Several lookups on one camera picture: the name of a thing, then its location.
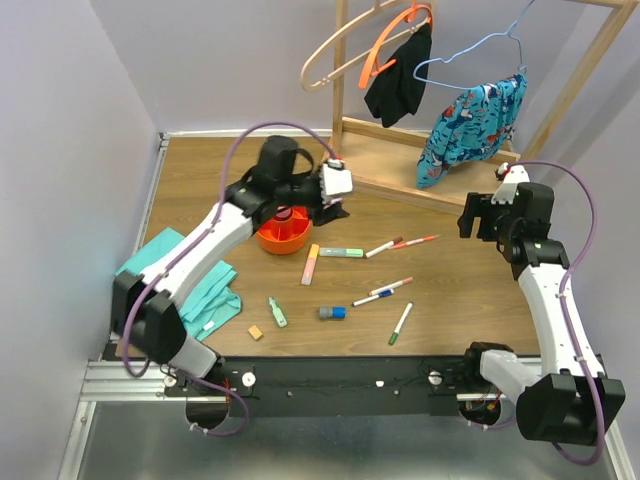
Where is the blue fish pattern garment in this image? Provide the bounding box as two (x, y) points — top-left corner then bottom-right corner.
(416, 73), (528, 189)

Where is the pink cap white marker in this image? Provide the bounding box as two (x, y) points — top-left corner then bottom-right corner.
(368, 276), (414, 296)

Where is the grey blue cylinder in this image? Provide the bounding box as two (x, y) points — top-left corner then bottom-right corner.
(318, 306), (347, 320)

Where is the green cap white marker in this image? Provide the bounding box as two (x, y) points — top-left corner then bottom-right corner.
(388, 302), (414, 346)

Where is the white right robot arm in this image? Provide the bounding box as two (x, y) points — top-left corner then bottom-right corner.
(457, 182), (626, 447)

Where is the small wooden block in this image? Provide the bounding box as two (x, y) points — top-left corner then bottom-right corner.
(248, 325), (264, 341)

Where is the brown cap white marker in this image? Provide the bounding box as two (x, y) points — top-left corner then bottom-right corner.
(364, 236), (403, 259)

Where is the green blue highlighter pen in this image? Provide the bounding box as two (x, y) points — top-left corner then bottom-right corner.
(319, 247), (364, 258)

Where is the wooden clothes rack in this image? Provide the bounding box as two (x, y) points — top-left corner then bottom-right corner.
(315, 1), (639, 214)

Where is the orange pink highlighter pen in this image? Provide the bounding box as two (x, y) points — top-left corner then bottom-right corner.
(301, 244), (320, 286)

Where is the aluminium frame rail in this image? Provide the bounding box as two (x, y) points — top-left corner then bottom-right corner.
(57, 132), (171, 479)

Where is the orange round desk organizer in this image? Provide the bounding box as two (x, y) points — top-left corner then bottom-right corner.
(256, 207), (312, 255)

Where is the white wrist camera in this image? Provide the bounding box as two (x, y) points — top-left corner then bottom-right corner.
(490, 162), (530, 205)
(320, 158), (353, 198)

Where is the beige wooden hanger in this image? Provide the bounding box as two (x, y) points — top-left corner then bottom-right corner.
(299, 1), (409, 93)

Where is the teal folded cloth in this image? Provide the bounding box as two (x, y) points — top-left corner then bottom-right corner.
(115, 227), (242, 341)

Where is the blue wire hanger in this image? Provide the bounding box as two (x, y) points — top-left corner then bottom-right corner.
(412, 1), (535, 91)

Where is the orange transparent pen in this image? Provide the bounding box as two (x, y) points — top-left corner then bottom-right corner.
(389, 235), (441, 250)

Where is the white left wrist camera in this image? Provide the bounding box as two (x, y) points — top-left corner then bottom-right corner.
(320, 158), (353, 198)

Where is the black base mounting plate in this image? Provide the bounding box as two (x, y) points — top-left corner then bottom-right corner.
(162, 355), (521, 419)

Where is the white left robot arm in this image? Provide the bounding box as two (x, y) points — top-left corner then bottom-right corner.
(111, 135), (353, 395)

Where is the orange plastic hanger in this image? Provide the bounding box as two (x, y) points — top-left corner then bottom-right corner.
(358, 1), (434, 90)

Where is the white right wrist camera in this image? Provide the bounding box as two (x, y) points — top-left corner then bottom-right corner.
(490, 162), (530, 205)

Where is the black hanging garment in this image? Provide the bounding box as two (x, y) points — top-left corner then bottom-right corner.
(364, 24), (432, 128)

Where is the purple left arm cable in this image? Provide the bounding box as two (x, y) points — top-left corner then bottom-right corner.
(122, 119), (346, 437)

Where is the blue cap white marker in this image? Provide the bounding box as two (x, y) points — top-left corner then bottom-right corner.
(351, 288), (395, 307)

